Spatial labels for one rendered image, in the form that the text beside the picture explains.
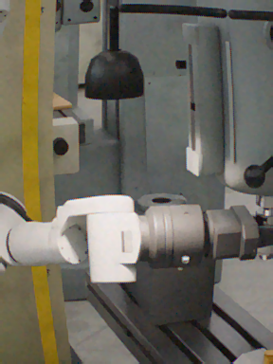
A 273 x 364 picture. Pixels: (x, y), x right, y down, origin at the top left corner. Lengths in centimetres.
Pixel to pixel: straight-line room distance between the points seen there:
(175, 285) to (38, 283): 156
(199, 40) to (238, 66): 6
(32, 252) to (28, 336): 187
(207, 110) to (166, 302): 51
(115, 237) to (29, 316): 195
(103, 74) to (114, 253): 27
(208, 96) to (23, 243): 38
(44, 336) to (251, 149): 215
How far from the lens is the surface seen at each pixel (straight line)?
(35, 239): 122
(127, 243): 111
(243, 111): 103
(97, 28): 951
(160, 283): 145
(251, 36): 101
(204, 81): 105
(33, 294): 300
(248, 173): 98
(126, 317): 154
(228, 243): 112
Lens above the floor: 164
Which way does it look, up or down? 16 degrees down
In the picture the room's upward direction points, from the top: 1 degrees counter-clockwise
